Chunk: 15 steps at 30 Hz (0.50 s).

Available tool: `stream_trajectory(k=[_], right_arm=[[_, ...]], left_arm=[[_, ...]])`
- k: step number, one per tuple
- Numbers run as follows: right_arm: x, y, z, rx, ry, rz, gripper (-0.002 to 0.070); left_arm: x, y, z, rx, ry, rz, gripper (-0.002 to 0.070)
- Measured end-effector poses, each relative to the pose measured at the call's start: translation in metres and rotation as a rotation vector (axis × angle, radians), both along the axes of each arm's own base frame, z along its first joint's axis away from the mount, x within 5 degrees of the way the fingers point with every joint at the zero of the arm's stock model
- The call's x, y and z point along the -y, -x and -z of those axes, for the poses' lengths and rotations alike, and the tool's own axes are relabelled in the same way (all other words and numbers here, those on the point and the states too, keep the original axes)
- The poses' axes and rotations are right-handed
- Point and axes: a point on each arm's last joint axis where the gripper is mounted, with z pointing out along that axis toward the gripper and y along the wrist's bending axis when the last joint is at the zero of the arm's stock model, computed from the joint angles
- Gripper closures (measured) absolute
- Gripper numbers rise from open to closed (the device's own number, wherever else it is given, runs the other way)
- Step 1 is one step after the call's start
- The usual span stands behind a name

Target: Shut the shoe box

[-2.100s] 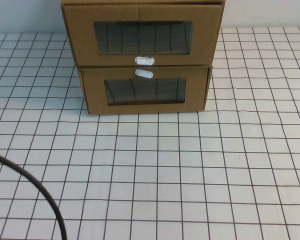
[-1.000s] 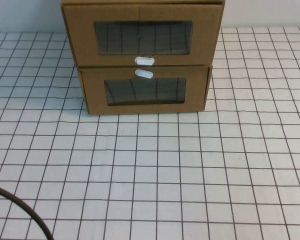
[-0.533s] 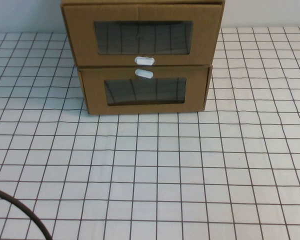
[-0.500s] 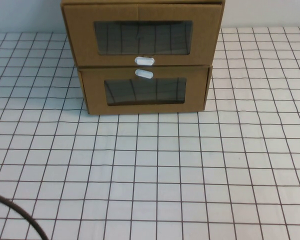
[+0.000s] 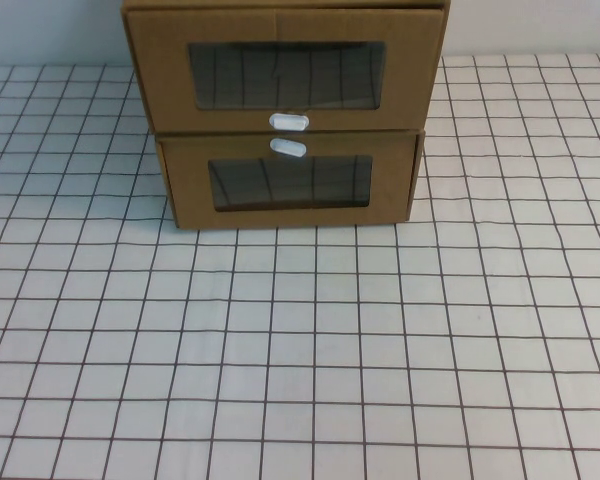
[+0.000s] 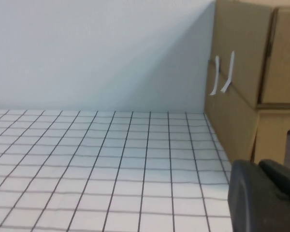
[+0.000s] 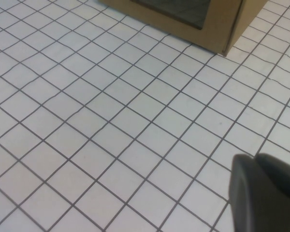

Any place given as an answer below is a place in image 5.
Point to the brown windowed shoe box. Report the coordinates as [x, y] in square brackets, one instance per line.
[190, 200]
[155, 75]

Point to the white grid-pattern tablecloth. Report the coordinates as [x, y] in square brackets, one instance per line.
[300, 350]

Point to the brown windowed shoe box, small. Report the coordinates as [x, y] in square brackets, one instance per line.
[190, 200]

